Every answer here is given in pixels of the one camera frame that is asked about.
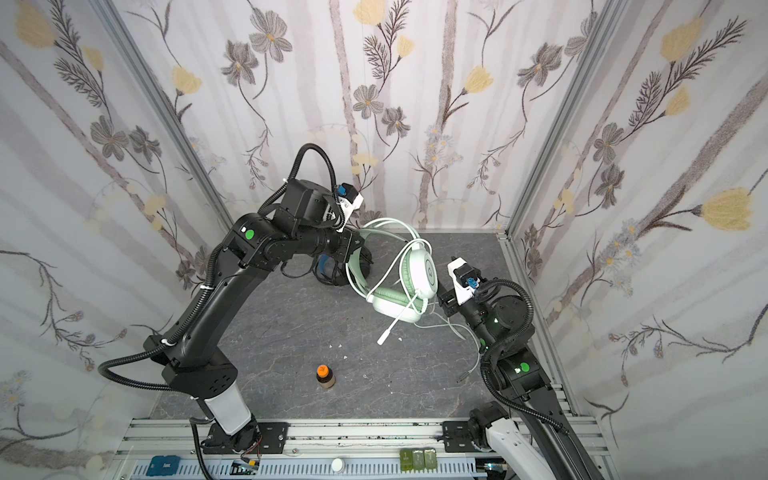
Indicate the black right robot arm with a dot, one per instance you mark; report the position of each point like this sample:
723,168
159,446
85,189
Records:
524,423

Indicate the blue box on rail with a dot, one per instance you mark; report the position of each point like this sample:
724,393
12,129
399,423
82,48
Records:
163,466

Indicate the black corrugated left conduit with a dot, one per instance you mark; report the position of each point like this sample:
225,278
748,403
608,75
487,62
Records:
140,370

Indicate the corner aluminium profile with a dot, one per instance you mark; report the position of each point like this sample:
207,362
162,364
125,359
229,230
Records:
152,91
596,46

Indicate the aluminium mounting rail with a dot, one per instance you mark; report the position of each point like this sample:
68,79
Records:
369,447

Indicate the black blue headphones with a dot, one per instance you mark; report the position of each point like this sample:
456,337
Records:
329,272

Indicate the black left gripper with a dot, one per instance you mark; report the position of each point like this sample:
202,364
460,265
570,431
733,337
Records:
349,249

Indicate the white round cap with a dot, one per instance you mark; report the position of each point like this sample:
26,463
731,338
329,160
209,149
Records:
338,465

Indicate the left corner aluminium profile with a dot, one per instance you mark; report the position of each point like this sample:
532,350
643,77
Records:
152,91

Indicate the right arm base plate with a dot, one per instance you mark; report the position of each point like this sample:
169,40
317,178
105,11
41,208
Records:
462,437

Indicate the small orange cap bottle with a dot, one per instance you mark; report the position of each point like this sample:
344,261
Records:
325,376

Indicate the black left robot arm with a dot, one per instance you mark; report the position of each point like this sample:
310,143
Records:
189,352

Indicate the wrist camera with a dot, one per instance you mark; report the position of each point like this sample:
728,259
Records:
350,200
466,279

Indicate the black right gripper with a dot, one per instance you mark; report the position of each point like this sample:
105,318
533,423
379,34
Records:
448,298

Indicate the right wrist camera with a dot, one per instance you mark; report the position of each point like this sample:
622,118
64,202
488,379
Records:
466,279

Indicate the mint green headphones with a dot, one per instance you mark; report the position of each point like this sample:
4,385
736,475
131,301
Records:
409,283

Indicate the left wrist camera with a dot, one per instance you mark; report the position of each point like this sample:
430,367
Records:
350,200

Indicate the right corner aluminium profile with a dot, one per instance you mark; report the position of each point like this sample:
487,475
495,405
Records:
596,46

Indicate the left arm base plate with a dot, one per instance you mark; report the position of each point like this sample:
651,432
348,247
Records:
254,437

